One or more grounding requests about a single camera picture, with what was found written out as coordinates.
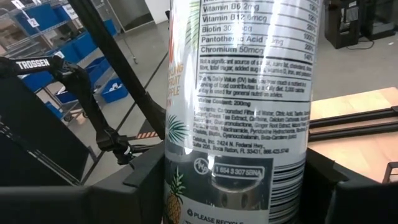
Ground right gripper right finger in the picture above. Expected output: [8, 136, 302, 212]
[300, 148, 398, 224]

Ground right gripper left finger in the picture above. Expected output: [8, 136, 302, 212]
[88, 142, 166, 224]

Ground tall white Celsius can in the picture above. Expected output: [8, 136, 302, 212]
[161, 0, 323, 224]

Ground wooden shelf with black legs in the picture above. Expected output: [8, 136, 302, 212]
[381, 161, 398, 185]

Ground blue storage bin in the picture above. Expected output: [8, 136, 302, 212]
[57, 30, 98, 63]
[104, 19, 118, 37]
[20, 70, 56, 93]
[85, 57, 111, 83]
[99, 77, 129, 104]
[15, 2, 65, 32]

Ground black diagonal strut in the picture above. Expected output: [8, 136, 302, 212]
[67, 0, 167, 141]

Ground black equipment cabinet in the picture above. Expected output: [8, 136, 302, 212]
[360, 0, 398, 41]
[324, 0, 363, 50]

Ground metal storage rack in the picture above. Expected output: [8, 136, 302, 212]
[0, 0, 139, 122]

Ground black metal rail frame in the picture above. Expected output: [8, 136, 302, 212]
[308, 105, 398, 142]

